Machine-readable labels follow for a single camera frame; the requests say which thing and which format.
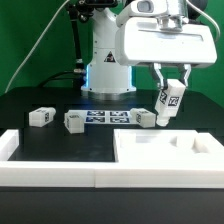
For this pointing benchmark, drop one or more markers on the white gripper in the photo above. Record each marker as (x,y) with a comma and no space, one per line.
(140,41)

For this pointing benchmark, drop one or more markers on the white square tabletop part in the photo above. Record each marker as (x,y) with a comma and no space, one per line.
(138,145)

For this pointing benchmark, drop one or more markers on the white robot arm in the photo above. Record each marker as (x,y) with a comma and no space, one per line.
(106,77)

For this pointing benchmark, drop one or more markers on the blue AprilTag sheet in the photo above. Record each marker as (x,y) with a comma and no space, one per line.
(104,116)

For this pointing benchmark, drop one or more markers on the white U-shaped fence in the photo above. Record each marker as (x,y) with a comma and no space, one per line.
(200,172)

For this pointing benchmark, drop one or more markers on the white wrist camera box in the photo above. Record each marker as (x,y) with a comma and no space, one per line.
(152,9)

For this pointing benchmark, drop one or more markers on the black camera stand pole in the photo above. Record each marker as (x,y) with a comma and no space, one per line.
(82,11)

